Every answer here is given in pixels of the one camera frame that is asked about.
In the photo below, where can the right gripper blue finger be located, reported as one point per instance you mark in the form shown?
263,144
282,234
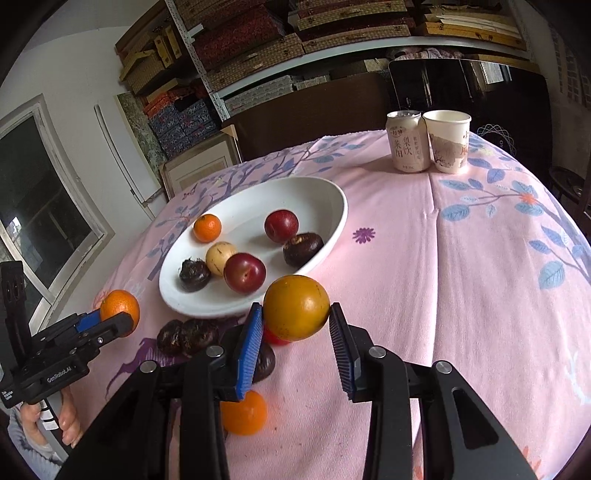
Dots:
88,321

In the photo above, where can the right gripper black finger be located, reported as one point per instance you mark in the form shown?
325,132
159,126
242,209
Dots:
106,331

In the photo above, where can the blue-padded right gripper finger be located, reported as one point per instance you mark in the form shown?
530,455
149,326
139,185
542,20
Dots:
222,373
462,438

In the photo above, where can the large orange tangerine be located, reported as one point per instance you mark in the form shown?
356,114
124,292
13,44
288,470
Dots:
120,301

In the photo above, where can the small red tomato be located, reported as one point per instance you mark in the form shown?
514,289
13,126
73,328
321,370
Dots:
272,339

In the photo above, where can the dark chestnut plate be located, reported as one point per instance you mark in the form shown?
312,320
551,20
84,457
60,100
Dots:
194,274

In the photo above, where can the yellow-orange round fruit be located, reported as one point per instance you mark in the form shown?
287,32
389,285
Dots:
295,307

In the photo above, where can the dark red plum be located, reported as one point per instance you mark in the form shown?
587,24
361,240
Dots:
244,273
281,225

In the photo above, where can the pale yellow round fruit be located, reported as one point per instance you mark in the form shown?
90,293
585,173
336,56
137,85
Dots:
217,256

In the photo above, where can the small orange kumquat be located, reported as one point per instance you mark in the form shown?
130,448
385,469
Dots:
206,228

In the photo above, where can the person's hand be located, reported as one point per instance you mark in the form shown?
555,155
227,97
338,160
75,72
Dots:
68,421

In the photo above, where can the dark brown water chestnut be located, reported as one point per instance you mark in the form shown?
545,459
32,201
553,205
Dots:
197,335

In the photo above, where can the framed picture leaning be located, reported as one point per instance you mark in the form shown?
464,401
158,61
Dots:
208,157

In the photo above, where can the pink floral tablecloth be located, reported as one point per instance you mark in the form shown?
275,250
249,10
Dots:
484,269

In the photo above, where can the white oval plate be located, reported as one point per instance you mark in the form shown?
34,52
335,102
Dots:
320,206

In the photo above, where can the beige drink can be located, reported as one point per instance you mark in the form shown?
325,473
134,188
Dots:
407,135

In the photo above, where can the white metal shelf rack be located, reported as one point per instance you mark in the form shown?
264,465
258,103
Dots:
482,43

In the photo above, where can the dark wooden cabinet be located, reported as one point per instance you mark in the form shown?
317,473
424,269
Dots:
354,104

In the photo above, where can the white paper cup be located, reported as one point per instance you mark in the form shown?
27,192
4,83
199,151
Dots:
448,135

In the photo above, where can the black glass cabinet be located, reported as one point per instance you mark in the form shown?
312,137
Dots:
509,106

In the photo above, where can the window with white frame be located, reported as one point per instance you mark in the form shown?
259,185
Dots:
48,220

